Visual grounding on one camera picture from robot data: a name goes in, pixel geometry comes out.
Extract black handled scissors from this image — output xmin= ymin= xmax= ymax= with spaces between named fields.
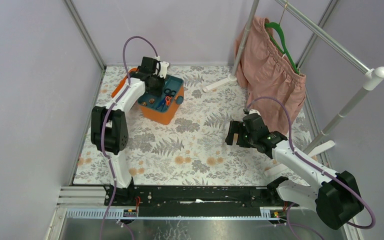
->
xmin=163 ymin=88 xmax=177 ymax=97

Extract blue plastic tweezers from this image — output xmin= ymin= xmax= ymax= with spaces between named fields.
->
xmin=155 ymin=99 xmax=166 ymax=111

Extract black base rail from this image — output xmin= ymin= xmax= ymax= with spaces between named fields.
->
xmin=103 ymin=184 xmax=291 ymax=218

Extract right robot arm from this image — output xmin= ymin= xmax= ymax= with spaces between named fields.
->
xmin=225 ymin=113 xmax=364 ymax=230

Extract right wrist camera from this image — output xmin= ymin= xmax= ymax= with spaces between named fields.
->
xmin=248 ymin=109 xmax=261 ymax=116

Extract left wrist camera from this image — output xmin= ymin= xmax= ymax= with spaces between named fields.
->
xmin=155 ymin=61 xmax=170 ymax=79

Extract teal tray insert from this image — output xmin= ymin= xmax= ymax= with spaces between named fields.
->
xmin=137 ymin=75 xmax=184 ymax=113

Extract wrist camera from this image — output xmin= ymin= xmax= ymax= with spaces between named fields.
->
xmin=248 ymin=109 xmax=261 ymax=116
xmin=155 ymin=61 xmax=170 ymax=79

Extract white clothes rack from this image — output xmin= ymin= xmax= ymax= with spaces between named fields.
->
xmin=201 ymin=0 xmax=384 ymax=178

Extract green clothes hanger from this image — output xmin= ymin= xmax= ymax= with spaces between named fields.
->
xmin=264 ymin=22 xmax=300 ymax=74

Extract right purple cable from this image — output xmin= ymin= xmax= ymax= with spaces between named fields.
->
xmin=243 ymin=96 xmax=377 ymax=240

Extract orange medicine box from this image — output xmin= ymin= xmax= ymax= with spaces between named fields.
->
xmin=105 ymin=68 xmax=180 ymax=125

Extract pink hanging garment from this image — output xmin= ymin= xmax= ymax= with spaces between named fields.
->
xmin=236 ymin=16 xmax=306 ymax=135

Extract orange handled scissors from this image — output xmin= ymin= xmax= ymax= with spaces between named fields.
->
xmin=165 ymin=96 xmax=173 ymax=107

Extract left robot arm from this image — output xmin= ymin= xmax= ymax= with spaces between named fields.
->
xmin=90 ymin=56 xmax=169 ymax=206

